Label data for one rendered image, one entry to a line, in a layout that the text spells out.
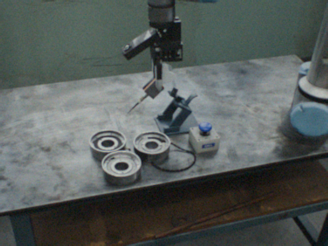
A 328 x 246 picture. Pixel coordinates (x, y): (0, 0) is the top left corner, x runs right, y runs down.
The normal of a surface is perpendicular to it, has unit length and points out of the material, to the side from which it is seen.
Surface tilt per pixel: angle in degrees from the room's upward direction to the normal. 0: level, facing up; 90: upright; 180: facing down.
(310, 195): 0
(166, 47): 87
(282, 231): 0
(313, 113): 98
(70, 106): 0
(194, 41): 90
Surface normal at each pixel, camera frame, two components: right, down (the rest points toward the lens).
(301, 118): -0.29, 0.65
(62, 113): 0.04, -0.81
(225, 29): 0.29, 0.57
